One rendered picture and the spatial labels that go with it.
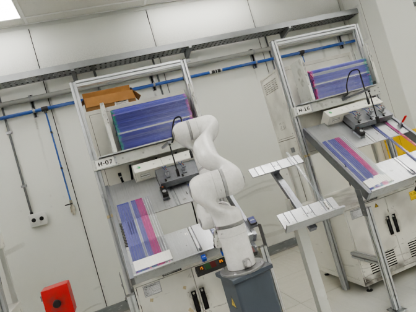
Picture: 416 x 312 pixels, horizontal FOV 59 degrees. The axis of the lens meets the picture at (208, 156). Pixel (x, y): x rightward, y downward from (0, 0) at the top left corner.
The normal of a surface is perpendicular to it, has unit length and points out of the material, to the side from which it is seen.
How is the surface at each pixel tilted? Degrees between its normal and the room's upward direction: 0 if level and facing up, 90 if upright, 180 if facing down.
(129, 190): 43
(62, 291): 90
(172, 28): 90
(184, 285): 90
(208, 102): 90
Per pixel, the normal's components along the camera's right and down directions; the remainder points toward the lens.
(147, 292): 0.25, -0.10
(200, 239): -0.04, -0.77
